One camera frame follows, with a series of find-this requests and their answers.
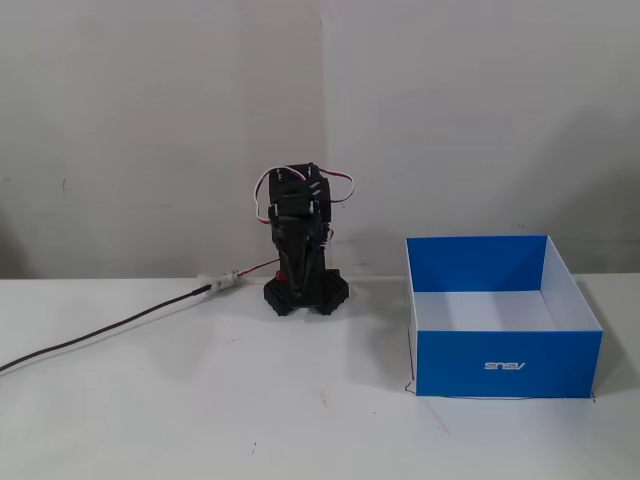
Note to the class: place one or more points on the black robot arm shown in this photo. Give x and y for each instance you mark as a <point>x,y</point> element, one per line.
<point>321,262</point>

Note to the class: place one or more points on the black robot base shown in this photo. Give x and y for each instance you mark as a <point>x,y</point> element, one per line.
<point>334,295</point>

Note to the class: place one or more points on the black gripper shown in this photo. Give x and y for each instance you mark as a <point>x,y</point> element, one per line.
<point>295,235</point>

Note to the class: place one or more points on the blue and white cardboard box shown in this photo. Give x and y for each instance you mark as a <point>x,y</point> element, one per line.
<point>505,360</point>

